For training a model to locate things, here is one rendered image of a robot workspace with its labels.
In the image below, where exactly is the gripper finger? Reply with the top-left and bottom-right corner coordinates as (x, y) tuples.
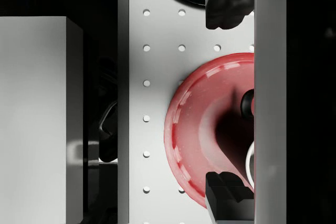
(205, 171), (255, 224)
(205, 0), (255, 30)

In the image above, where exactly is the red plate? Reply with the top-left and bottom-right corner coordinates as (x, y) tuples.
(164, 52), (255, 209)

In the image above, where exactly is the black mug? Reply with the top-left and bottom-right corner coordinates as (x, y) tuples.
(240, 88), (255, 188)

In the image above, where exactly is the black stove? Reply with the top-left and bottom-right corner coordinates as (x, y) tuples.
(0, 0), (129, 224)

